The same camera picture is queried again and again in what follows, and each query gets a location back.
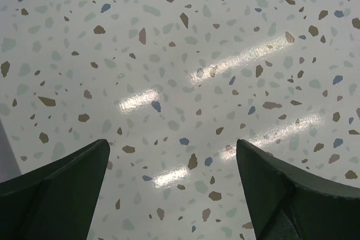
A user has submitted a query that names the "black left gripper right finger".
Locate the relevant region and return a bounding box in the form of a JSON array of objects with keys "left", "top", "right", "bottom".
[{"left": 236, "top": 139, "right": 359, "bottom": 239}]

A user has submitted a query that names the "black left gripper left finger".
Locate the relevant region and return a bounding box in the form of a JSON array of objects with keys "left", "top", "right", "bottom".
[{"left": 1, "top": 139, "right": 110, "bottom": 239}]

